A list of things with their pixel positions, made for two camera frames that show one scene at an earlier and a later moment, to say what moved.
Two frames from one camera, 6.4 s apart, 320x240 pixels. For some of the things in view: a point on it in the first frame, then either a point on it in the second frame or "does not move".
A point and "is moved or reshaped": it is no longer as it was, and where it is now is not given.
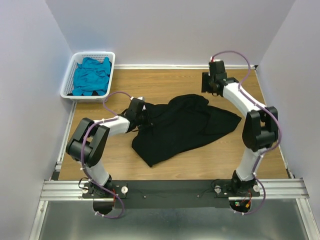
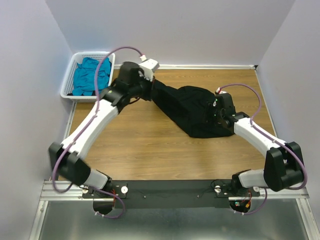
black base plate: x=170 y=194 does not move
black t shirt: x=178 y=122 is moved or reshaped
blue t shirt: x=91 y=75 does not move
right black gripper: x=205 y=77 to x=212 y=104
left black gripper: x=148 y=121 to x=148 y=96
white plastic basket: x=67 y=85 does not move
